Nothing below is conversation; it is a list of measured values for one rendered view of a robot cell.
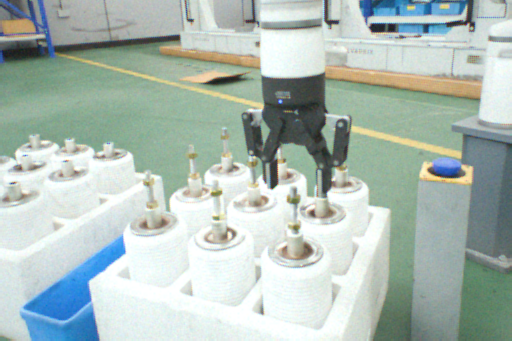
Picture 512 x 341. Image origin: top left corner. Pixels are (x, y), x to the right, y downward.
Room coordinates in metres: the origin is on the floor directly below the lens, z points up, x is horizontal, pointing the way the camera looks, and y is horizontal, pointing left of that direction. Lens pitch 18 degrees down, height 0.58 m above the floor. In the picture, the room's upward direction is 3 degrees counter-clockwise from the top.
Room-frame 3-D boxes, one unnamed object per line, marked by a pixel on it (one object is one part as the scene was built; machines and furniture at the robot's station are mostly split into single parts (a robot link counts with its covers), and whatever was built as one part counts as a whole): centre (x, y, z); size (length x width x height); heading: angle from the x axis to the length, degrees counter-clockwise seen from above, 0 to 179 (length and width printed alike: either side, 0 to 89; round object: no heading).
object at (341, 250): (0.63, -0.08, 0.16); 0.10 x 0.10 x 0.18
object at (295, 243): (0.52, -0.03, 0.26); 0.02 x 0.02 x 0.03
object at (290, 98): (0.52, -0.04, 0.45); 0.08 x 0.08 x 0.09
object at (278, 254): (0.52, -0.03, 0.25); 0.08 x 0.08 x 0.01
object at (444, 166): (0.62, -0.27, 0.32); 0.04 x 0.04 x 0.02
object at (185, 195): (0.73, 0.13, 0.25); 0.08 x 0.08 x 0.01
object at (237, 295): (0.57, 0.07, 0.16); 0.10 x 0.10 x 0.18
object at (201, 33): (4.72, 0.20, 0.45); 1.61 x 0.57 x 0.74; 37
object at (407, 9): (5.96, -2.12, 0.36); 0.50 x 0.38 x 0.21; 127
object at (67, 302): (0.72, 0.30, 0.06); 0.30 x 0.11 x 0.12; 155
